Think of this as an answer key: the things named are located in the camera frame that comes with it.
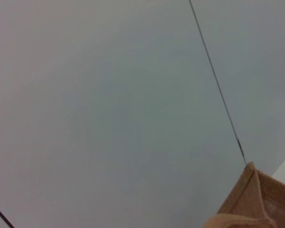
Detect brown jute handbag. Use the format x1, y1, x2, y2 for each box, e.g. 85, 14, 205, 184
202, 161, 285, 228

